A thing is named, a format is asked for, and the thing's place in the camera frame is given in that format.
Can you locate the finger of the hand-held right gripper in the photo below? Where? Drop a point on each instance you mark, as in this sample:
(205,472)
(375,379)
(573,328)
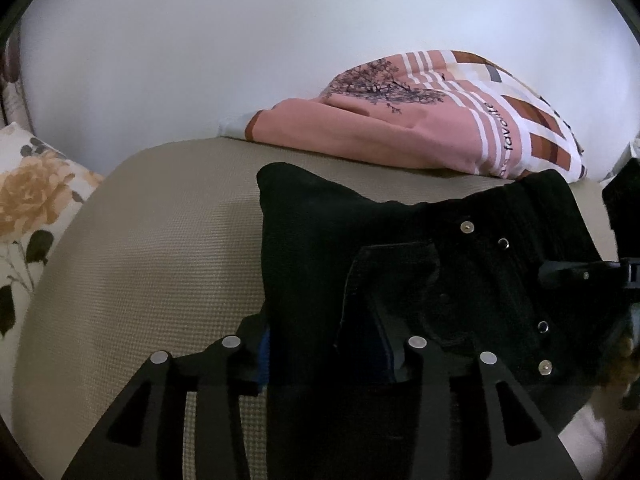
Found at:
(575,274)

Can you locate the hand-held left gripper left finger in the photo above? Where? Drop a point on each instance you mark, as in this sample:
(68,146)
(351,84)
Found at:
(263,360)

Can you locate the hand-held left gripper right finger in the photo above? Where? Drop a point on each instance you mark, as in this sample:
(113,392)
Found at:
(390,360)

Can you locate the black pants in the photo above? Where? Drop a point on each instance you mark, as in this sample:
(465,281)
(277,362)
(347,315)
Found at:
(325,235)

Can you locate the beige mattress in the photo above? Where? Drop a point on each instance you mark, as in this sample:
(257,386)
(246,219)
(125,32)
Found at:
(150,260)

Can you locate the pale pink cloth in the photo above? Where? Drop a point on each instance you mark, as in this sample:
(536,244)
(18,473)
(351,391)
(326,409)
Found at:
(585,450)

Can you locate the pink patterned blanket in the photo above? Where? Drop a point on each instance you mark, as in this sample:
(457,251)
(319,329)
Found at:
(400,140)

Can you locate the white floral pillow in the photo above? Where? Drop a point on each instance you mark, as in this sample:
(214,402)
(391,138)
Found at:
(35,195)

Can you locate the striped brown curtain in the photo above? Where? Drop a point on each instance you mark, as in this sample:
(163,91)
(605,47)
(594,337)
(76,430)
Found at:
(10,75)

